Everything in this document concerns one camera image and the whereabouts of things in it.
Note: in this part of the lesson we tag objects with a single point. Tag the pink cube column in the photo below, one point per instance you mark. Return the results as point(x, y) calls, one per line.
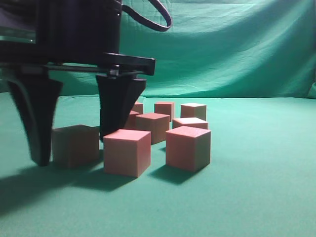
point(188, 148)
point(131, 121)
point(127, 152)
point(74, 146)

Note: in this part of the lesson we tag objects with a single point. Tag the green backdrop cloth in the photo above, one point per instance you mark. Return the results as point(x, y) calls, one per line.
point(252, 62)

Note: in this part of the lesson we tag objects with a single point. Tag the pink cube placed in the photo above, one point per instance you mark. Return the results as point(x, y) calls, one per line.
point(166, 108)
point(193, 110)
point(138, 107)

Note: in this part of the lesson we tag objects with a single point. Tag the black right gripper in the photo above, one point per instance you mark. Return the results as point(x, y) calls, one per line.
point(76, 31)

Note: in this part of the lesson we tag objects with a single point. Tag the pink cube low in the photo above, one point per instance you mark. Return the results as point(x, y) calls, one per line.
point(155, 123)

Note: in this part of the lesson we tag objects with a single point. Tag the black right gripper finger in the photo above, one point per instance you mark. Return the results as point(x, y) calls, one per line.
point(117, 98)
point(35, 97)

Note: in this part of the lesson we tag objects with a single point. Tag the pink cube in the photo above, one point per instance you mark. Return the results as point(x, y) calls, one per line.
point(191, 122)

